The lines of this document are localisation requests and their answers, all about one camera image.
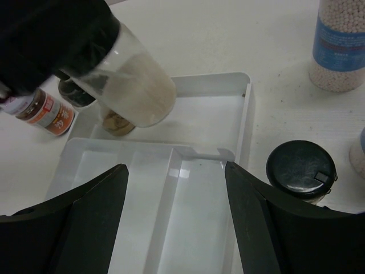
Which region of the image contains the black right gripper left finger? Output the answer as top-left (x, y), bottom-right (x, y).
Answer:
top-left (1, 164), bottom-right (128, 273)

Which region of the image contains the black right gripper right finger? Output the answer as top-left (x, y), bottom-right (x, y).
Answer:
top-left (225, 162), bottom-right (364, 273)

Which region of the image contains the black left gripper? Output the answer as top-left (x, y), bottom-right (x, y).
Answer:
top-left (1, 1), bottom-right (119, 94)

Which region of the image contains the black-cap brown spice bottle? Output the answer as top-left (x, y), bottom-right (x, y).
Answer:
top-left (55, 71), bottom-right (135, 136)

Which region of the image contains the black-cap white powder bottle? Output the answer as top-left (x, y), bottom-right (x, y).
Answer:
top-left (44, 1), bottom-right (177, 127)

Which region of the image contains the white-cap orange-label spice jar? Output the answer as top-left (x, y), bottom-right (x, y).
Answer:
top-left (1, 89), bottom-right (75, 136)

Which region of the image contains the black flip-lid small jar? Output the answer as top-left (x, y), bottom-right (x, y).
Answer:
top-left (266, 140), bottom-right (338, 204)

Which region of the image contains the white divided organizer tray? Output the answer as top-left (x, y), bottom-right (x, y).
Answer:
top-left (46, 72), bottom-right (255, 273)

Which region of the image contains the silver-cap blue-label far bottle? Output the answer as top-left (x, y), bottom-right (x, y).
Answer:
top-left (349, 135), bottom-right (364, 179)

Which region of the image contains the silver-cap blue-label bottle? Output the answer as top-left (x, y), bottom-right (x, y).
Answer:
top-left (309, 0), bottom-right (364, 92)
top-left (349, 135), bottom-right (364, 179)

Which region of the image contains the silver-cap blue-label near bottle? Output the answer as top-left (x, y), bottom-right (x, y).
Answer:
top-left (309, 0), bottom-right (364, 92)

